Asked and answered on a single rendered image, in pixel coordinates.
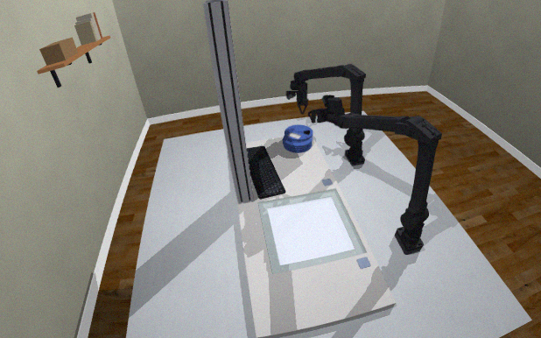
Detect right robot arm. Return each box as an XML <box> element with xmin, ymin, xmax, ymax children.
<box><xmin>286</xmin><ymin>64</ymin><xmax>366</xmax><ymax>164</ymax></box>

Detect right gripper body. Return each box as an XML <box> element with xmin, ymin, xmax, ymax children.
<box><xmin>297</xmin><ymin>90</ymin><xmax>308</xmax><ymax>104</ymax></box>

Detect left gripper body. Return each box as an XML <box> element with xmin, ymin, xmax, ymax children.
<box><xmin>312</xmin><ymin>109</ymin><xmax>331</xmax><ymax>123</ymax></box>

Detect black keyboard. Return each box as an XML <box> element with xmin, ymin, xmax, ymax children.
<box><xmin>247</xmin><ymin>146</ymin><xmax>285</xmax><ymax>199</ymax></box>

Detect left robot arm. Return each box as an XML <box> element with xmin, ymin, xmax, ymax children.
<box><xmin>320</xmin><ymin>95</ymin><xmax>442</xmax><ymax>251</ymax></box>

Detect grey vertical column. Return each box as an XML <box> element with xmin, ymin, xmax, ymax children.
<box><xmin>203</xmin><ymin>0</ymin><xmax>254</xmax><ymax>204</ymax></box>

